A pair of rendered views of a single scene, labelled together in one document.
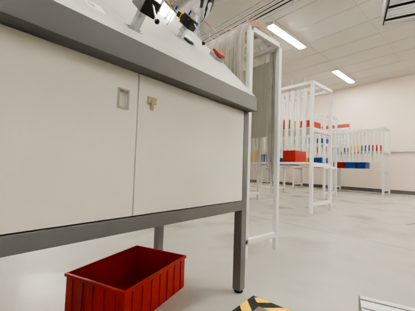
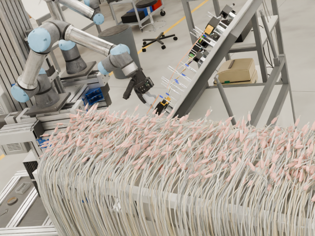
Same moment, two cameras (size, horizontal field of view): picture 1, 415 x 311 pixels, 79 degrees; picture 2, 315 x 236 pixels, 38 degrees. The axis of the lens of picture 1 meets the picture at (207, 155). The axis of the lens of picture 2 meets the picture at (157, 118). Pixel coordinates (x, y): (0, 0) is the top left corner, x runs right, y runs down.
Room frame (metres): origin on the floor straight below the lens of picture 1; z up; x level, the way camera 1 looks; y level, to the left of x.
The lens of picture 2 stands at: (3.18, -0.23, 2.19)
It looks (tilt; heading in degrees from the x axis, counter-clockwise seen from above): 27 degrees down; 172
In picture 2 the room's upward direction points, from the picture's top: 17 degrees counter-clockwise
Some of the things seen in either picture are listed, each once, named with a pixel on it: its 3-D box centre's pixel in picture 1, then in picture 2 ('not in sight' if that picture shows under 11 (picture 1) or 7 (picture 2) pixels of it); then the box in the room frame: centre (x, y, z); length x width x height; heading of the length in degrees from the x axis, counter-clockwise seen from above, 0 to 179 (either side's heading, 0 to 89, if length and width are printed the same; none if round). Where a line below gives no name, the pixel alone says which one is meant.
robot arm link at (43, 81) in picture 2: not in sight; (37, 79); (0.42, -0.49, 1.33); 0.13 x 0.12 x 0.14; 140
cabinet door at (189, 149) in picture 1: (201, 150); not in sight; (0.90, 0.02, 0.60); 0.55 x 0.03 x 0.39; 140
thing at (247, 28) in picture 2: not in sight; (226, 31); (0.11, 0.86, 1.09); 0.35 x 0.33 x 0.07; 140
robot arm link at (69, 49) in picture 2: not in sight; (68, 47); (-0.03, -0.25, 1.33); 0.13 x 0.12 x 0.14; 177
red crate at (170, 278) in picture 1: (131, 280); not in sight; (1.05, 0.29, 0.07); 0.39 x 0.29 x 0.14; 155
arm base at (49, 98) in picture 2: not in sight; (45, 95); (0.41, -0.49, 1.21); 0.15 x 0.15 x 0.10
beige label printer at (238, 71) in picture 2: not in sight; (234, 75); (0.15, 0.83, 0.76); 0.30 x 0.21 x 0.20; 53
